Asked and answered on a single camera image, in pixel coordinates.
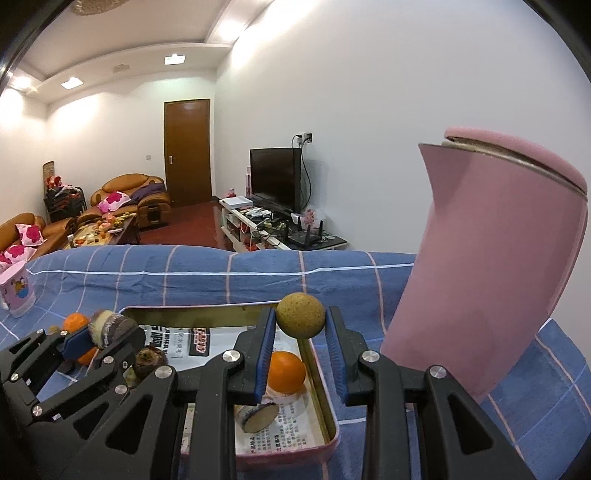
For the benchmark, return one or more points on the white television stand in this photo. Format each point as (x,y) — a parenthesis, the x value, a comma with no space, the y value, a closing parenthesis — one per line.
(244,226)

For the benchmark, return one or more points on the purple blanket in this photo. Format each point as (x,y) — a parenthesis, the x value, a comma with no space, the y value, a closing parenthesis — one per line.
(148,193)

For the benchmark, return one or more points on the pink floral pillow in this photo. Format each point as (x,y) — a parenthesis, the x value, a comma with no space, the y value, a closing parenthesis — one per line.
(114,201)
(30,234)
(18,253)

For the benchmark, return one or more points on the pink tin box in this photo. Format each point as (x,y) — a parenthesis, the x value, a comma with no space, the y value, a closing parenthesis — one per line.
(318,369)

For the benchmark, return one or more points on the pink tall box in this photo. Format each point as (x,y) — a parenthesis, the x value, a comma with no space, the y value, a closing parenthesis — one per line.
(248,182)

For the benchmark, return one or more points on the round ceiling lamp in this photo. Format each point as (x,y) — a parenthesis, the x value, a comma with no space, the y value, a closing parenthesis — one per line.
(101,4)

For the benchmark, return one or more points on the black television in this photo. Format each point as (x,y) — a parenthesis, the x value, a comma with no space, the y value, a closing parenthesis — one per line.
(274,180)

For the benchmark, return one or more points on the brown leather armchair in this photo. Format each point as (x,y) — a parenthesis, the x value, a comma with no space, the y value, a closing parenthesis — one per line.
(152,210)

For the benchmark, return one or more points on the black router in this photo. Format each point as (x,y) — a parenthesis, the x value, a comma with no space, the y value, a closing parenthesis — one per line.
(304,239)

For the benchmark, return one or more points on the square ceiling light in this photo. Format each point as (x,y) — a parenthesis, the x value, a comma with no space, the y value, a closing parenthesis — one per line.
(71,82)

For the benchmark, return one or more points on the white flat box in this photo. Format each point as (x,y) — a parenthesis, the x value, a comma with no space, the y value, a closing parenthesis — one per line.
(237,202)

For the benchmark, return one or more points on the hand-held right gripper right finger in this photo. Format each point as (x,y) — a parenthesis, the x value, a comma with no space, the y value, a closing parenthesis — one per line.
(334,355)

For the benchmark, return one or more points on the wall power socket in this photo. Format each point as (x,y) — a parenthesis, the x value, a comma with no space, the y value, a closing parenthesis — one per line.
(304,138)

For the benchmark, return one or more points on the pink flower decoration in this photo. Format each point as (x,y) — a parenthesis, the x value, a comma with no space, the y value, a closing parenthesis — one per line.
(311,218)

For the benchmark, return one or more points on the pink cartoon mug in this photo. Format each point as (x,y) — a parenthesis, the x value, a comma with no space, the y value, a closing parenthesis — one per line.
(18,290)

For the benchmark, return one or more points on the cluttered coffee table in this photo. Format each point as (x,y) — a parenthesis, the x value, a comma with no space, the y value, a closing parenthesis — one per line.
(101,230)

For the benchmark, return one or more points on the printed paper sheet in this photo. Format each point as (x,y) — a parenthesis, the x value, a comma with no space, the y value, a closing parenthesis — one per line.
(184,344)

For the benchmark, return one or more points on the pink kettle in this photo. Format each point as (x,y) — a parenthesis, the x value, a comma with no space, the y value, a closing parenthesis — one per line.
(485,258)

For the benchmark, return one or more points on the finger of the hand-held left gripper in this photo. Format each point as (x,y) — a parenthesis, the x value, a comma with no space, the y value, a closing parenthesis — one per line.
(77,345)
(115,364)

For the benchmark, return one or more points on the brown rolled mat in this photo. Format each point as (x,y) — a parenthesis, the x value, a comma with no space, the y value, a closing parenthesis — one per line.
(48,173)

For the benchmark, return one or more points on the dark water chestnut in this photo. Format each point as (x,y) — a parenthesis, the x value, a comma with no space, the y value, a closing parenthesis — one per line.
(151,362)

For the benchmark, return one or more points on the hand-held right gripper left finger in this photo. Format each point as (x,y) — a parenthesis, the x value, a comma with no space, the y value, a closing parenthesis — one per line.
(262,360)

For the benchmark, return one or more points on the brown wooden door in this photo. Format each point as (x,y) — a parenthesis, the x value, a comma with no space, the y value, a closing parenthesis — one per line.
(188,152)

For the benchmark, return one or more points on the brown leather sofa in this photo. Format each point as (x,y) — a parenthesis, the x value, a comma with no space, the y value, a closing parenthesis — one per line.
(55,230)

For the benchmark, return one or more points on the black rack with clothes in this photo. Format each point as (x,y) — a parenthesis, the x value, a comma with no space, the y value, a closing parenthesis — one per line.
(64,203)

